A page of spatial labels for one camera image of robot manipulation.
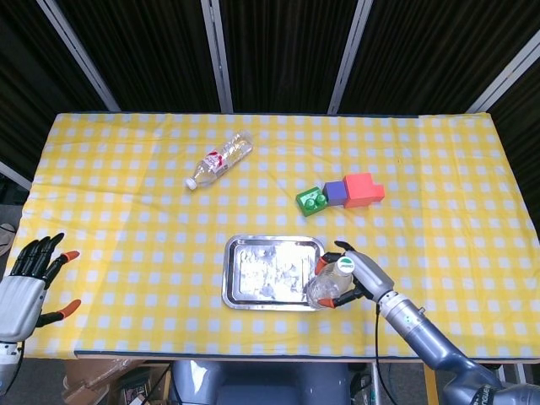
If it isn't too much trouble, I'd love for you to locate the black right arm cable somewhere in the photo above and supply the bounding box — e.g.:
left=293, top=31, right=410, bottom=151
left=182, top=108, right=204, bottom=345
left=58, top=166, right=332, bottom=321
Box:
left=373, top=303, right=388, bottom=405

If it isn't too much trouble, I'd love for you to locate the purple cube block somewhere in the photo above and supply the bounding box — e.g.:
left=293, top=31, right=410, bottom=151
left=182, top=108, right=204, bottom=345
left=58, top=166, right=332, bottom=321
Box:
left=323, top=180, right=349, bottom=208

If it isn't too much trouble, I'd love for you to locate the yellow checkered tablecloth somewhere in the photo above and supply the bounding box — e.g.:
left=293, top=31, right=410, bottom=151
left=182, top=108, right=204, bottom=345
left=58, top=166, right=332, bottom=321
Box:
left=16, top=111, right=540, bottom=359

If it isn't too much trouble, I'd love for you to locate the metal tray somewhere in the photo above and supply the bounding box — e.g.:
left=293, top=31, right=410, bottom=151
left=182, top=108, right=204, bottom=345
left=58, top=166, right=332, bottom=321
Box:
left=222, top=235, right=328, bottom=312

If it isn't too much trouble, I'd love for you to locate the white partition frame post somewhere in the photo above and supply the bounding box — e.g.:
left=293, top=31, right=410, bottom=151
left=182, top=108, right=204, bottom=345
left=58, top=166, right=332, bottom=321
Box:
left=327, top=0, right=375, bottom=114
left=0, top=159, right=33, bottom=191
left=467, top=40, right=540, bottom=114
left=200, top=0, right=235, bottom=113
left=35, top=0, right=122, bottom=111

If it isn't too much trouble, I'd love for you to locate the green building block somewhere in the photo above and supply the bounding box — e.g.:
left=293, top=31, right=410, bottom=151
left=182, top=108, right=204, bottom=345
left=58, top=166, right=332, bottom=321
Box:
left=295, top=186, right=331, bottom=218

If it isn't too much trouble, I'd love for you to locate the cardboard box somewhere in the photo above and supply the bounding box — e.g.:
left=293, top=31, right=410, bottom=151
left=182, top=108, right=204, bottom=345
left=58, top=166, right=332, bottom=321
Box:
left=62, top=358, right=170, bottom=405

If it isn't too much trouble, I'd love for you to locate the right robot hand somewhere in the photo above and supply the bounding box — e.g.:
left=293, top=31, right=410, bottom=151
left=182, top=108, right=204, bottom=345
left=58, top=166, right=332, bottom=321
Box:
left=315, top=240, right=397, bottom=311

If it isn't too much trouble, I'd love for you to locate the transparent bottle green cap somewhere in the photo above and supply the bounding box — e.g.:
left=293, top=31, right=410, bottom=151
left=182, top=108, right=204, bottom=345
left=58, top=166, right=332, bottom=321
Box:
left=304, top=256, right=355, bottom=312

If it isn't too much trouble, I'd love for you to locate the yellow table leg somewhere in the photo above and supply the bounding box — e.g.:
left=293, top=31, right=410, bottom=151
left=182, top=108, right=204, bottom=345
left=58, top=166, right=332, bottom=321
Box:
left=424, top=363, right=438, bottom=405

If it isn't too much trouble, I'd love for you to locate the transparent bottle red label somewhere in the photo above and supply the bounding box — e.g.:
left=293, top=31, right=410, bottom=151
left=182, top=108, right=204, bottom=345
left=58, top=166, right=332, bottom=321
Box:
left=184, top=131, right=255, bottom=190

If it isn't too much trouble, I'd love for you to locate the silver table leg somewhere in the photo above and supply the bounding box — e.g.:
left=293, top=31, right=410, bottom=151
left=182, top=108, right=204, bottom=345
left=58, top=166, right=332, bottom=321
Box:
left=370, top=362, right=383, bottom=405

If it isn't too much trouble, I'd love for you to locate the grey robot torso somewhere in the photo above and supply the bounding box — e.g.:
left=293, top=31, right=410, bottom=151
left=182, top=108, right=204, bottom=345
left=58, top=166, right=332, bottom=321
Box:
left=170, top=360, right=351, bottom=405

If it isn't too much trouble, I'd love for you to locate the large red cube block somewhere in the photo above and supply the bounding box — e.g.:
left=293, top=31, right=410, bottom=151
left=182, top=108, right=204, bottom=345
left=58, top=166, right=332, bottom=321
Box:
left=343, top=172, right=380, bottom=209

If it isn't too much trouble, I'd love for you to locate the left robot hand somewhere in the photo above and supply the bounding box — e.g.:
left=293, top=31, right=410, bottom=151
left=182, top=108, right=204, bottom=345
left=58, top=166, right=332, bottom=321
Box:
left=0, top=232, right=82, bottom=341

